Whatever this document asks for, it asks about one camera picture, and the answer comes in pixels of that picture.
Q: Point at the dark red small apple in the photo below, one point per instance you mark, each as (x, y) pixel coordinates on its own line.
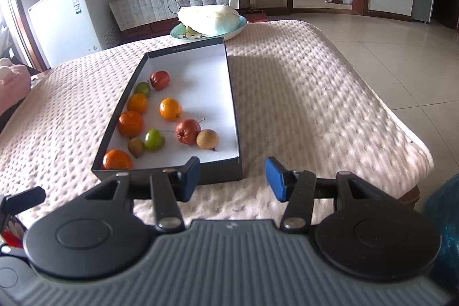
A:
(159, 80)

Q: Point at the green fruit with stem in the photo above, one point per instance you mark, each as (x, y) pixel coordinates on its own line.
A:
(143, 88)

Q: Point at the grey cardboard box lid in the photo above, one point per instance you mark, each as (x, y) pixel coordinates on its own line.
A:
(200, 81)

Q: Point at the pink plush toy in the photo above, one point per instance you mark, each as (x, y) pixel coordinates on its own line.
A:
(15, 84)

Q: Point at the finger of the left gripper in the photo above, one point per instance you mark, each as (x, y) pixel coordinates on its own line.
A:
(16, 204)

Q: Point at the light blue cartoon plate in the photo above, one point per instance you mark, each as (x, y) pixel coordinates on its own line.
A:
(227, 27)

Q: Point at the napa cabbage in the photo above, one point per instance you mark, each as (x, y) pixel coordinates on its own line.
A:
(193, 15)

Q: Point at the pink quilted table cover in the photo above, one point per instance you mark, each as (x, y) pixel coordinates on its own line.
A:
(296, 99)

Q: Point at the large orange tangerine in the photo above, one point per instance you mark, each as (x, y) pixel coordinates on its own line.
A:
(117, 160)

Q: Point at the cloth covered tv cabinet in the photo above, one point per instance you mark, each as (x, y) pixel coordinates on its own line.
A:
(139, 19)

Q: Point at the brown kiwi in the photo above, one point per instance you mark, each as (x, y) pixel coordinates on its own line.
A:
(207, 139)
(136, 147)

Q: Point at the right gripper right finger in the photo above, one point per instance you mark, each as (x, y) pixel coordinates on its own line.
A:
(356, 227)

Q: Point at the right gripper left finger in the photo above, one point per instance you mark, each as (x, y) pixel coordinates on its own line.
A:
(110, 227)

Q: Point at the small orange tangerine back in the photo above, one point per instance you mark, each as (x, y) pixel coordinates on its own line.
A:
(138, 103)

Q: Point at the green round fruit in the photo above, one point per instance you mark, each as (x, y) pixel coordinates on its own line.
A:
(154, 140)

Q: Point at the red apple with stem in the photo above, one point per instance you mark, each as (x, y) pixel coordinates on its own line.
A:
(188, 130)

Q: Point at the orange tangerine with leaf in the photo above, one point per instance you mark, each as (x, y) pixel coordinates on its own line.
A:
(130, 124)

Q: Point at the white chest freezer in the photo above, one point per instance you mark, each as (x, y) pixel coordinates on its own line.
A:
(68, 29)

